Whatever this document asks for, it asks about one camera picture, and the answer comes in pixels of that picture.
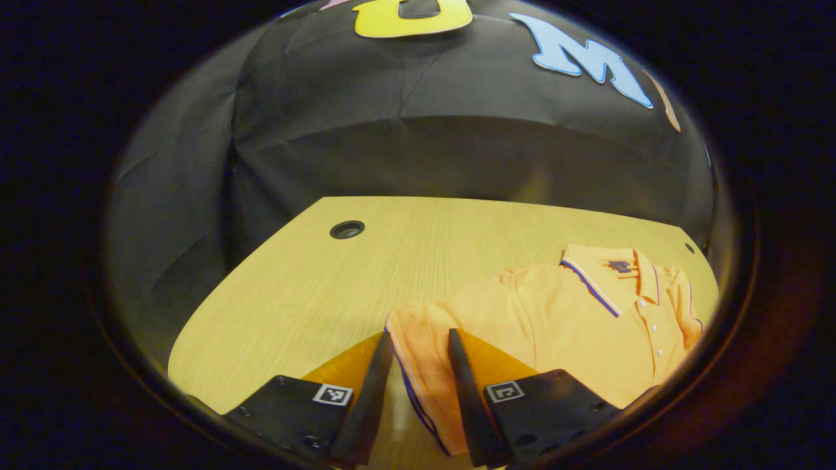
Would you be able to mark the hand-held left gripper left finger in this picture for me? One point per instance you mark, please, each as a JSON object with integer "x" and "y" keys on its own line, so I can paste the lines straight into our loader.
{"x": 369, "y": 405}

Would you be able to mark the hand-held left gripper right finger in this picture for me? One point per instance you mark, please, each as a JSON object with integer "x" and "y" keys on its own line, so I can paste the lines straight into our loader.
{"x": 467, "y": 405}

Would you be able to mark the orange T-shirt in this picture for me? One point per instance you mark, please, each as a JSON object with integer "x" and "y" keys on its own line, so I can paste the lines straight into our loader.
{"x": 562, "y": 326}

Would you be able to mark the black backdrop cloth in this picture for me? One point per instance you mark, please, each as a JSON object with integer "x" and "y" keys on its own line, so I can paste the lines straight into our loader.
{"x": 424, "y": 130}

